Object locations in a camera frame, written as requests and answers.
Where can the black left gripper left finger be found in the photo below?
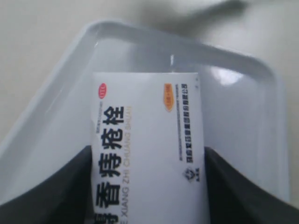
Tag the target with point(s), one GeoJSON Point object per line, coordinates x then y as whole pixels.
{"type": "Point", "coordinates": [63, 198]}

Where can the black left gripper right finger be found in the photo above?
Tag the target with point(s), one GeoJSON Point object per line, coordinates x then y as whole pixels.
{"type": "Point", "coordinates": [234, 199]}

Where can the white red medicine box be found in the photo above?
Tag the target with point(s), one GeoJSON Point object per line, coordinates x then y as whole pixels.
{"type": "Point", "coordinates": [148, 149]}

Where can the white plastic tray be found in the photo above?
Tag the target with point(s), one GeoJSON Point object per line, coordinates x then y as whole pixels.
{"type": "Point", "coordinates": [243, 106]}

